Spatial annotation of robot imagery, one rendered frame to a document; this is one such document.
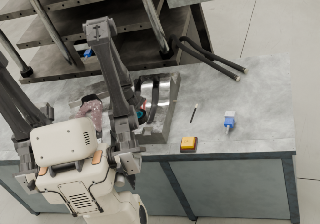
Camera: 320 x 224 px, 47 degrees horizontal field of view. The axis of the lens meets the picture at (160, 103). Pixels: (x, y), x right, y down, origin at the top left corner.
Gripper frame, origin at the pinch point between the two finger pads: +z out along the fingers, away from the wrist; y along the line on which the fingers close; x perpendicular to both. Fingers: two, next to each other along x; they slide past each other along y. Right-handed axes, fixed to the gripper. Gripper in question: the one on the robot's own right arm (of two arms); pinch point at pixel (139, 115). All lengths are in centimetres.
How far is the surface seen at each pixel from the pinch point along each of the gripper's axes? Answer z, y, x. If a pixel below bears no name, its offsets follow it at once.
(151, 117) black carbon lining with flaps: 11.8, -9.0, -2.5
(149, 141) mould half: 17.0, 2.7, 1.0
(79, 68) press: 23, -44, -94
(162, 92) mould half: 8.9, -24.3, -3.6
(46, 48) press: 23, -60, -148
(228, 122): 15.6, -18.9, 37.0
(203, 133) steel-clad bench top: 19.7, -11.8, 25.0
